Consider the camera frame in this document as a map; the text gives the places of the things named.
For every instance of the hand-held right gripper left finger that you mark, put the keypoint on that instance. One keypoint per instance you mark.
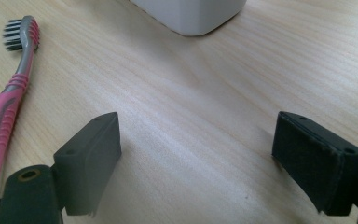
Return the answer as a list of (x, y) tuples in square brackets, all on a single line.
[(87, 168)]

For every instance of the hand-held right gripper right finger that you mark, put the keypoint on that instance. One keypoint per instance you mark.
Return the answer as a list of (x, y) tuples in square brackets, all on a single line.
[(317, 161)]

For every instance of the white square cup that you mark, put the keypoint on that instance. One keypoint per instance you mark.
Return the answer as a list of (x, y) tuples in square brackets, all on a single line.
[(189, 14)]

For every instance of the pink and grey toothbrush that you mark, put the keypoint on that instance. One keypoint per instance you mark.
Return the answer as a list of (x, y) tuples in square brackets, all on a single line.
[(6, 115)]

